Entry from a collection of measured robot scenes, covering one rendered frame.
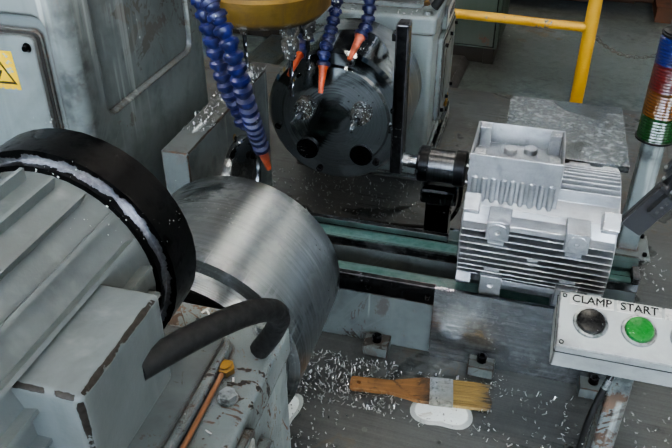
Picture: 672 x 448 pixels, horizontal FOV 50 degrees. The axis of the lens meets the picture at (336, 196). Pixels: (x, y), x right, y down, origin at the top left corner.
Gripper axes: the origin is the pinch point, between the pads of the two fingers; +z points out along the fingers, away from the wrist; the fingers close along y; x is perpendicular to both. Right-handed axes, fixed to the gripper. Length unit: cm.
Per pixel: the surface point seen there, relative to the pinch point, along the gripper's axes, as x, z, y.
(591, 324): -4.1, 6.4, 20.0
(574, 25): 27, 47, -234
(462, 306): -8.9, 27.5, 2.1
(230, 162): -48, 31, -1
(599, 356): -1.9, 7.8, 22.2
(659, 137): 7.6, 2.3, -33.0
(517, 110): -6, 25, -65
